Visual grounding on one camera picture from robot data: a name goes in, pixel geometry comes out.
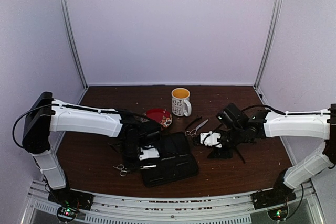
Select red floral plate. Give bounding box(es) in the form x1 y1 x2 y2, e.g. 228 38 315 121
143 108 173 129

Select left aluminium frame post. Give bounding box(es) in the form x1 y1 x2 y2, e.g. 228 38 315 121
60 0 89 89

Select right aluminium frame post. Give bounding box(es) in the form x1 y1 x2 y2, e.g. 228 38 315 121
254 0 283 90

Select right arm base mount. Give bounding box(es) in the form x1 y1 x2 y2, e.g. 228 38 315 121
251 184 305 223

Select white floral mug yellow inside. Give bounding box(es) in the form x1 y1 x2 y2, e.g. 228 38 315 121
171 88 192 116

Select black zippered tool case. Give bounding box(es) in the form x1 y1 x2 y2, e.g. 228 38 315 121
140 132 199 187

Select black hair clip right side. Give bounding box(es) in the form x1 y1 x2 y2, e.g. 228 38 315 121
232 145 246 164

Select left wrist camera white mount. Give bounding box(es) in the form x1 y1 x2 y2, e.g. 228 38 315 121
139 145 160 161

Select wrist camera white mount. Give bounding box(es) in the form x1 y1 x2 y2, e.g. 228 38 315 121
192 131 222 148
139 145 160 161

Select silver thinning scissors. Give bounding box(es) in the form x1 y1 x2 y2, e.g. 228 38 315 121
113 164 131 177

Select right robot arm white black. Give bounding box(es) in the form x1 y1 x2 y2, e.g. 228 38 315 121
192 103 335 204

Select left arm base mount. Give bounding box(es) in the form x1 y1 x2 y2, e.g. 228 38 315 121
46 184 94 223

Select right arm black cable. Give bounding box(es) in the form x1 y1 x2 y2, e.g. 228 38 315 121
241 104 287 116

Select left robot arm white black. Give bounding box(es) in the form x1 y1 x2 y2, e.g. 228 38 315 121
22 92 162 205

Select silver hair cutting scissors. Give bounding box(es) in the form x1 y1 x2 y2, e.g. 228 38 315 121
185 119 209 137

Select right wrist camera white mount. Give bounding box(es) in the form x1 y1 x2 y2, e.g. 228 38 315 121
192 131 222 148

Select front aluminium rail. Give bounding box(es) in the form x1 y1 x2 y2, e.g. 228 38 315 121
19 180 326 223

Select black hair clip near mug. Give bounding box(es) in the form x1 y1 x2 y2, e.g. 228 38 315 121
184 116 202 131

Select aluminium frame post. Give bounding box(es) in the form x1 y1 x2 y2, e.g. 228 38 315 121
254 0 283 90
60 0 89 89

